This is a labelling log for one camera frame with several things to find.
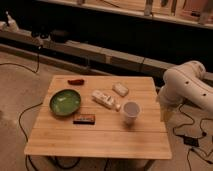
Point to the black round object on ledge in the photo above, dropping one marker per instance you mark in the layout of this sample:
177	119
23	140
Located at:
59	36

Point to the dark candy bar box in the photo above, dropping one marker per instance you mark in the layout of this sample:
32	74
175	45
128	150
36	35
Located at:
84	119

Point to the wooden table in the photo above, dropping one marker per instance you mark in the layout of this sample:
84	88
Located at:
108	137

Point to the white plastic bottle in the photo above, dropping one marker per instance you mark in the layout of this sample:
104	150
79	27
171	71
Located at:
105	100

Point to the white sponge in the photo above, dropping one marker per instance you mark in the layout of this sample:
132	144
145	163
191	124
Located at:
120	89

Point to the black power adapter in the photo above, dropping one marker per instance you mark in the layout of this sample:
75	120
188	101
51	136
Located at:
191	141

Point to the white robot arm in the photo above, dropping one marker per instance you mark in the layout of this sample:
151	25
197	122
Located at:
185	82

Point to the green ceramic bowl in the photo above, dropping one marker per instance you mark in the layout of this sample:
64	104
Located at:
65	102

